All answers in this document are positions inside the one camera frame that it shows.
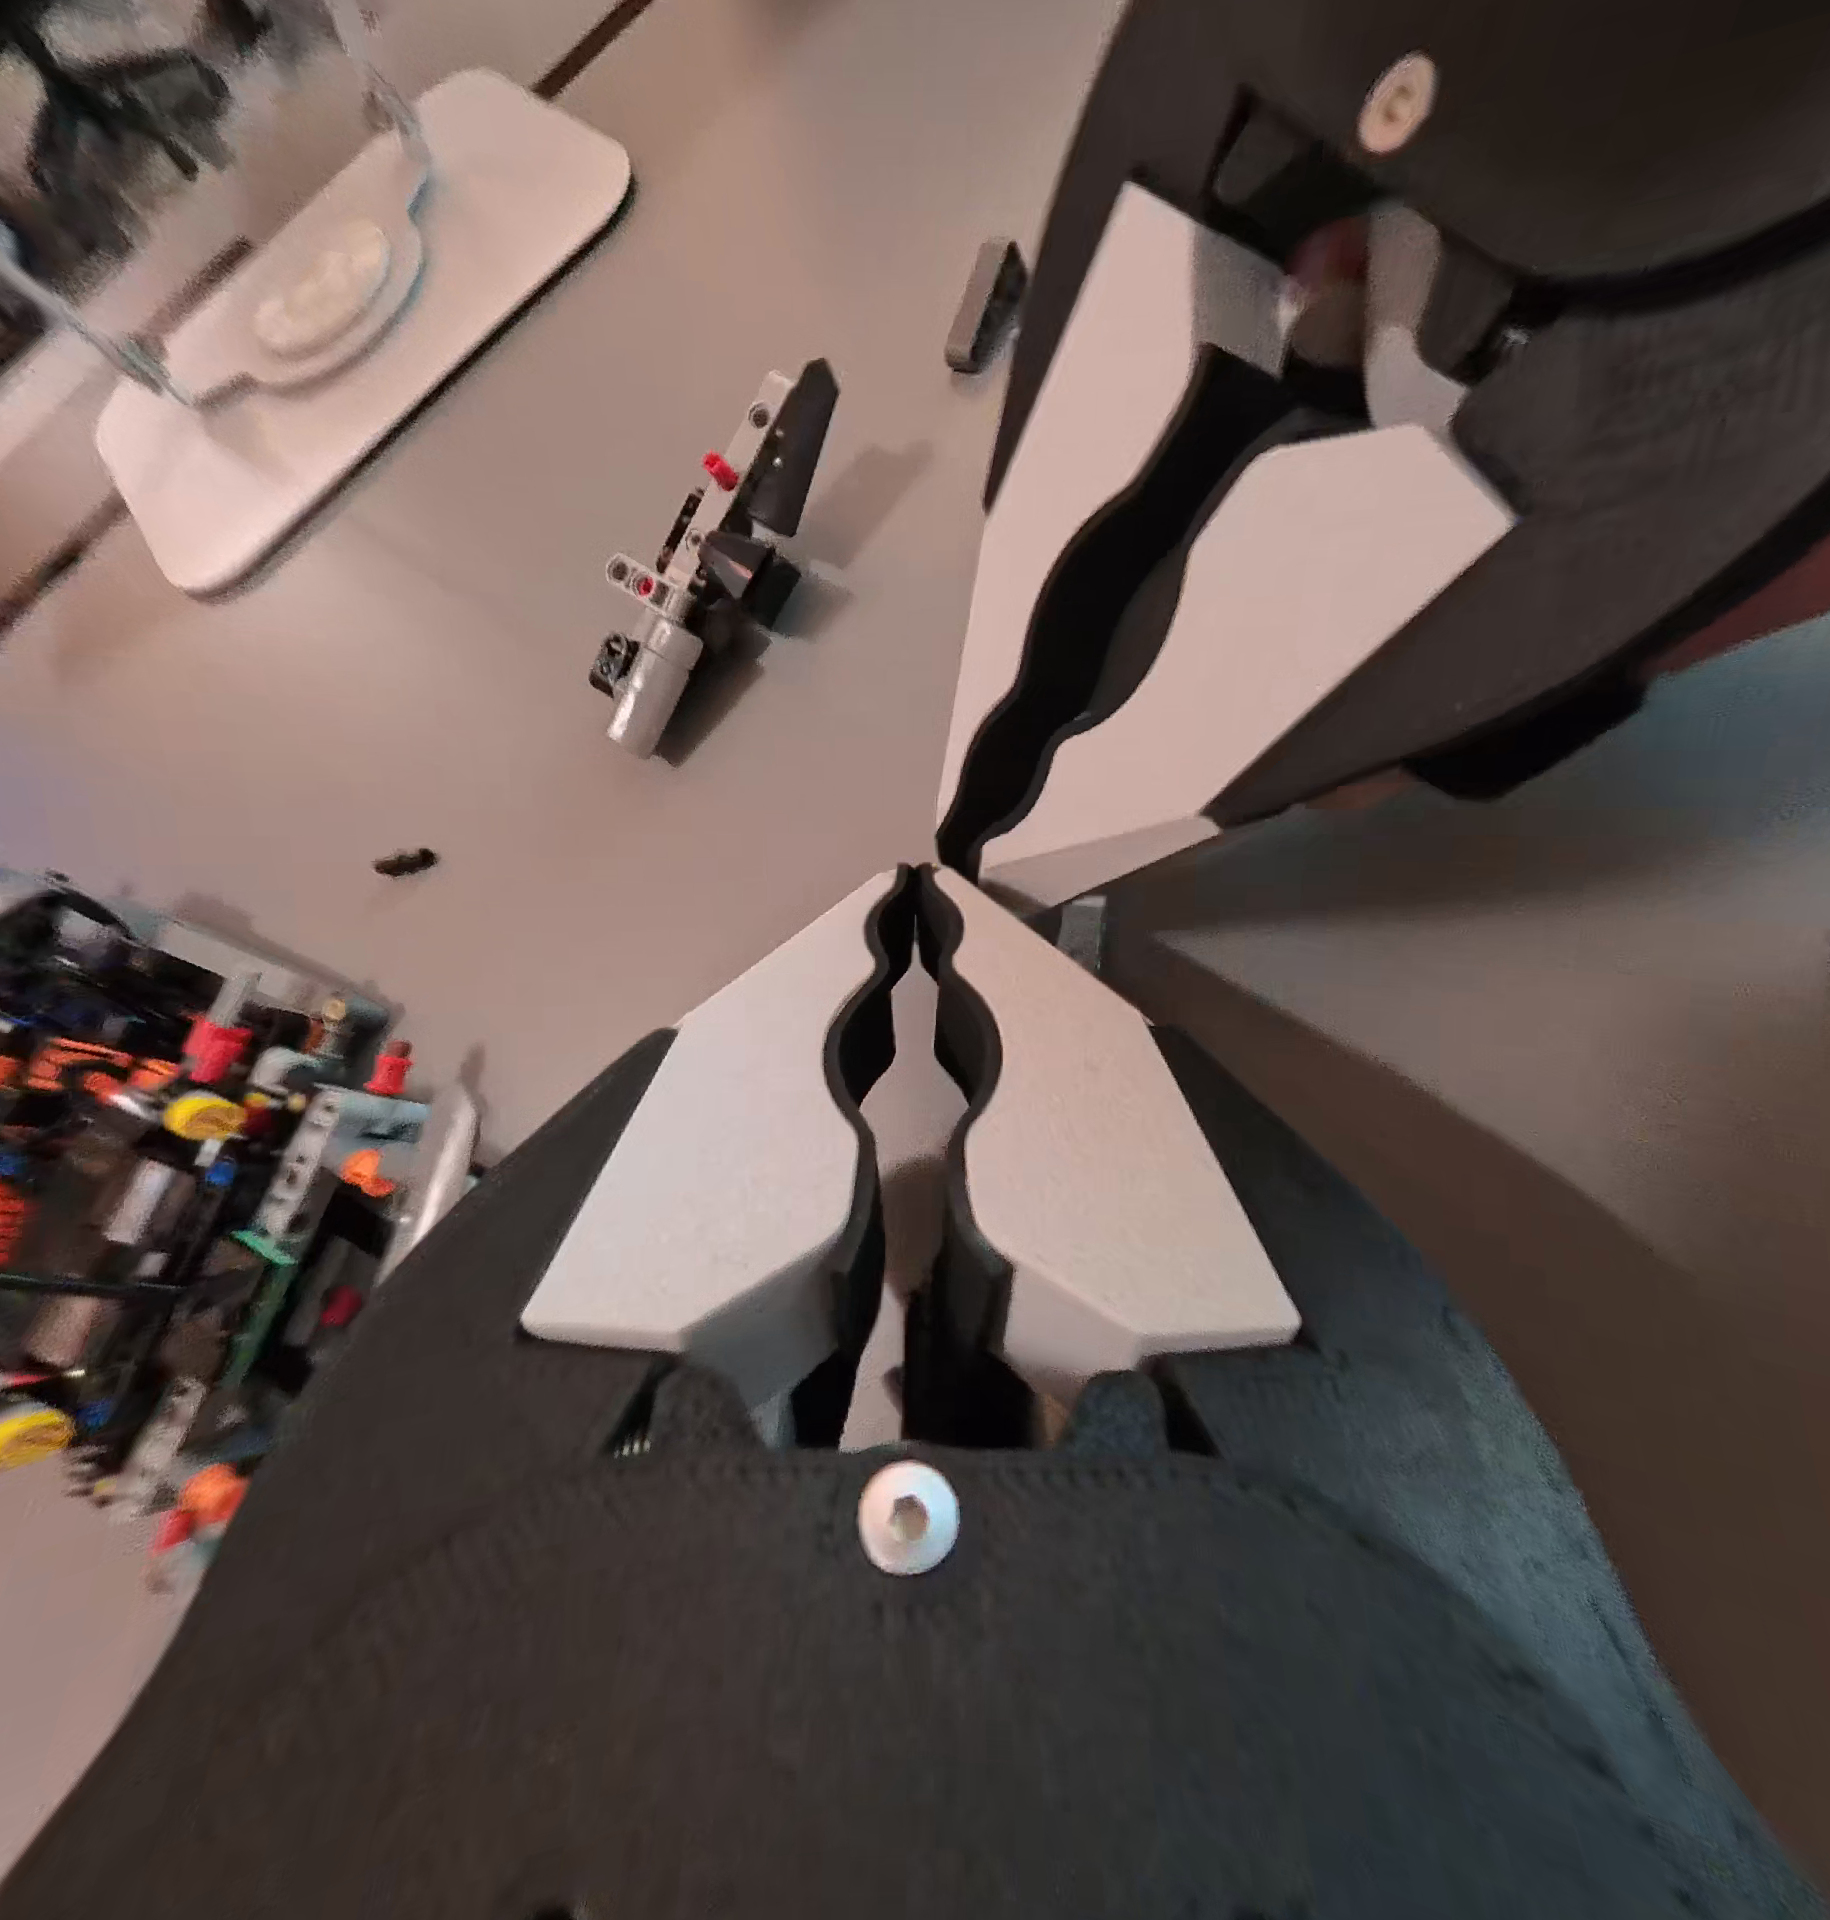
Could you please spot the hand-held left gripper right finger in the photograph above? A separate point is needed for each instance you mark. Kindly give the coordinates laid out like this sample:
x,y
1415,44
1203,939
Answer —
x,y
1125,1186

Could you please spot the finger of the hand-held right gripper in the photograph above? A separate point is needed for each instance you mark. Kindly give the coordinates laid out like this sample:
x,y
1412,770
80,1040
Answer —
x,y
1065,451
1305,600

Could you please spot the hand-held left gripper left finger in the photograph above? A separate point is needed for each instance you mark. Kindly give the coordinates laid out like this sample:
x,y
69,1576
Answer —
x,y
705,1170

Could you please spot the grey axle connector lego assembly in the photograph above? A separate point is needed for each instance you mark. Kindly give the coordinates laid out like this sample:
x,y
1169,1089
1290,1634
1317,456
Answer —
x,y
1083,934

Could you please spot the black grey lego wing assembly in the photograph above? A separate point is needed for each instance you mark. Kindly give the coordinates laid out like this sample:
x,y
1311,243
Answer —
x,y
773,451

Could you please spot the small black lego pin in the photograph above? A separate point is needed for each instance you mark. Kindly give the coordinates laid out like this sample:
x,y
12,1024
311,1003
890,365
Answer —
x,y
405,864

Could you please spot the lego car chassis model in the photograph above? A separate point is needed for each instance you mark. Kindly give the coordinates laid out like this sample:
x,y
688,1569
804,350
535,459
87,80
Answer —
x,y
135,1170

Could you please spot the white stand base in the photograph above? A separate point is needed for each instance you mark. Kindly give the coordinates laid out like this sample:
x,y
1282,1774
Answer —
x,y
527,194

